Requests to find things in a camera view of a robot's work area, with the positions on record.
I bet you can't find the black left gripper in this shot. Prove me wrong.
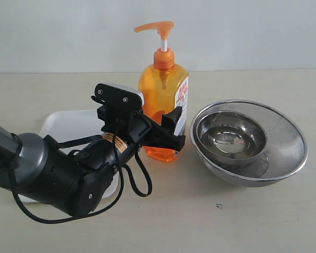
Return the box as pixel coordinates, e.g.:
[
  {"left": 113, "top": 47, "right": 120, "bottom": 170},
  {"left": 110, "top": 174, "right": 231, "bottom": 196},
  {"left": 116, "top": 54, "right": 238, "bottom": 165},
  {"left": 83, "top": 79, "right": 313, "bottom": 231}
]
[{"left": 96, "top": 105, "right": 186, "bottom": 153}]

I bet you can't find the orange pump soap bottle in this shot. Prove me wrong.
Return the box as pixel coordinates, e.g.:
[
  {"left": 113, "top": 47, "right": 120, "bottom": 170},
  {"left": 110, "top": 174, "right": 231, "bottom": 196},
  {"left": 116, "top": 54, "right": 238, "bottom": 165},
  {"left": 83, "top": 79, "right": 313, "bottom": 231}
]
[{"left": 133, "top": 21, "right": 190, "bottom": 162}]

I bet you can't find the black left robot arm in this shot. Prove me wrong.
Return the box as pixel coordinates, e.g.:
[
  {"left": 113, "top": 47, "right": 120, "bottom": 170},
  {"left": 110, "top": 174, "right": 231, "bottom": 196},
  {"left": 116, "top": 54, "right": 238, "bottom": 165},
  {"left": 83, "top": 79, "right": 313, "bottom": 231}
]
[{"left": 0, "top": 105, "right": 185, "bottom": 221}]

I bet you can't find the small stainless steel bowl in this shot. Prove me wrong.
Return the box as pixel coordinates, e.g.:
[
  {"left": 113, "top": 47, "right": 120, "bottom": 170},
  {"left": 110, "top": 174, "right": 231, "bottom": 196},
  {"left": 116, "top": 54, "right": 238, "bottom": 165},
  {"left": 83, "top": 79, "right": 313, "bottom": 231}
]
[{"left": 194, "top": 111, "right": 268, "bottom": 166}]

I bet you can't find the steel mesh colander bowl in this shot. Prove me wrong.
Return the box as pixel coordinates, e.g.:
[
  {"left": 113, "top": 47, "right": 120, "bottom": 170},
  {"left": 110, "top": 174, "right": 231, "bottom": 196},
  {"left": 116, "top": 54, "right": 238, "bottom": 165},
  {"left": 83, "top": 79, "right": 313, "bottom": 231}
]
[{"left": 189, "top": 99, "right": 308, "bottom": 187}]

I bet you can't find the white rectangular plastic tray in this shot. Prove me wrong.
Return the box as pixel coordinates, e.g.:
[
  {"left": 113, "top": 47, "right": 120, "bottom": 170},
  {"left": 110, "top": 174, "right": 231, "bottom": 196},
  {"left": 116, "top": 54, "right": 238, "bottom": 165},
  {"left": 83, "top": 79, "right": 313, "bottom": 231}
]
[{"left": 19, "top": 109, "right": 119, "bottom": 203}]

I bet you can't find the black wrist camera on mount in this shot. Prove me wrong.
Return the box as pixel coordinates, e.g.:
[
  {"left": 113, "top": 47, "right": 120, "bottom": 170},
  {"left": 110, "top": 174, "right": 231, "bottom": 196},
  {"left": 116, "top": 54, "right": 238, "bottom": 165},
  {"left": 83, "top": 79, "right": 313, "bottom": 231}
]
[{"left": 91, "top": 83, "right": 144, "bottom": 124}]

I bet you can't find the black camera cable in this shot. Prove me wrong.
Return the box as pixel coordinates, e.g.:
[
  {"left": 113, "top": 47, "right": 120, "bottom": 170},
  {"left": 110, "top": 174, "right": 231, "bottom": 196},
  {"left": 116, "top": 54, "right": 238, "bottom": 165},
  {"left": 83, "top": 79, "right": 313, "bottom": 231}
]
[{"left": 12, "top": 96, "right": 153, "bottom": 224}]

